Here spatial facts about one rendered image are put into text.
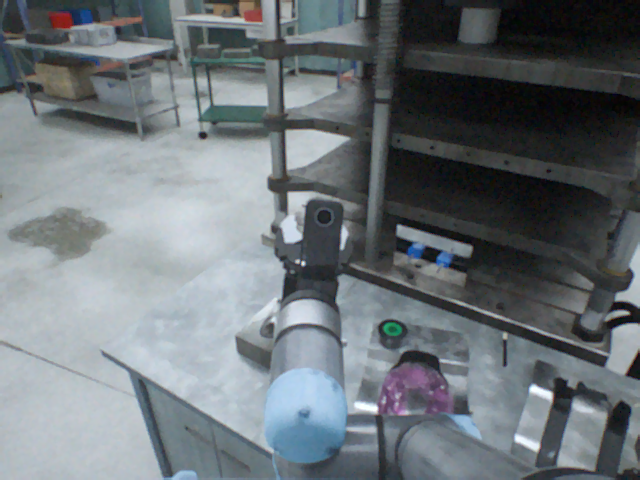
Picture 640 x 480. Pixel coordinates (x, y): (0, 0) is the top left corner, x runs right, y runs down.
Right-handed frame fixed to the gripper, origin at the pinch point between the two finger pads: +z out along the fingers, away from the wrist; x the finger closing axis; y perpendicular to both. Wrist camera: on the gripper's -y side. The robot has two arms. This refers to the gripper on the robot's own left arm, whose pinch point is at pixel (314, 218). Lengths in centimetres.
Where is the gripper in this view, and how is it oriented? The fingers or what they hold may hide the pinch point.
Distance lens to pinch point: 68.7
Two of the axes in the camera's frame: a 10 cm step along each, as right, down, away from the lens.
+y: -1.4, 8.3, 5.3
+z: 0.1, -5.4, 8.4
